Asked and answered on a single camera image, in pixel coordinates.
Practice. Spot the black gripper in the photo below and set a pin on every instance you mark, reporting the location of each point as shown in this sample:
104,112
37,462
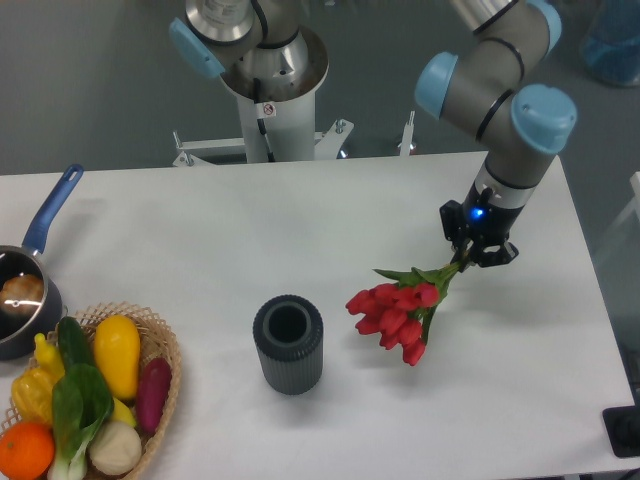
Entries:
484,221

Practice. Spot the blue translucent container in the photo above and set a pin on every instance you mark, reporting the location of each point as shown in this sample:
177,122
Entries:
610,49

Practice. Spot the dark grey ribbed vase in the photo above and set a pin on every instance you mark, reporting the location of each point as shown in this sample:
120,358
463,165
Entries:
288,333

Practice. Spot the orange fruit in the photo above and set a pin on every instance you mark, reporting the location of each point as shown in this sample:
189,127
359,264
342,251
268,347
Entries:
27,451

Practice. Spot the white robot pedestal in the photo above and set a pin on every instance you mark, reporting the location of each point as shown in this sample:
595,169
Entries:
275,92

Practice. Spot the green bok choy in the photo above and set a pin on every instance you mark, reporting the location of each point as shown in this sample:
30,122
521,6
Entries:
81,403

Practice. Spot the white furniture frame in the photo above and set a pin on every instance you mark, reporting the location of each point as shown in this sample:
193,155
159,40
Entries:
619,231

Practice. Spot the blue handled saucepan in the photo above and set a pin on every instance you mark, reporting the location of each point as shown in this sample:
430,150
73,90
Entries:
17,332

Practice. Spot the brown bread bun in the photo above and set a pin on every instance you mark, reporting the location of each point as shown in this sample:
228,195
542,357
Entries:
22,295

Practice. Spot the green cucumber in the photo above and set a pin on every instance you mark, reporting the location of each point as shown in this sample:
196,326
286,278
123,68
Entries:
73,344

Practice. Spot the woven wicker basket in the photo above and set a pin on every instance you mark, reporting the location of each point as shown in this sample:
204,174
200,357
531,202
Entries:
157,340

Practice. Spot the red tulip bouquet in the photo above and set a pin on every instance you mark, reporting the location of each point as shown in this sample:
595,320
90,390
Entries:
401,309

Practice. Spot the purple eggplant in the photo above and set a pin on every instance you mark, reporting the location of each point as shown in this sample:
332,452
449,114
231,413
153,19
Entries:
152,393

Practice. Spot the yellow squash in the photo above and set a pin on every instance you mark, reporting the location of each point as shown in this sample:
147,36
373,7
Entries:
117,348

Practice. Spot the yellow banana piece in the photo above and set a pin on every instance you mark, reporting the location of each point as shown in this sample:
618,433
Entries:
122,413

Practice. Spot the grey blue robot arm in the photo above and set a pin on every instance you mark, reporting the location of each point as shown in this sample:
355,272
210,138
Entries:
484,94

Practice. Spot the beige garlic bulb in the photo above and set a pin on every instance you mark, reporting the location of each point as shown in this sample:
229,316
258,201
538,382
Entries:
116,449

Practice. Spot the black device at edge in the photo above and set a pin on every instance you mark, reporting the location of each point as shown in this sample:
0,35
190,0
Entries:
622,426

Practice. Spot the small yellow pepper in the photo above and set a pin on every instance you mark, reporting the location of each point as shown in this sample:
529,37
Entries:
48,357

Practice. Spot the yellow bell pepper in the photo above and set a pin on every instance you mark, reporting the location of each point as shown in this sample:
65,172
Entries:
32,396

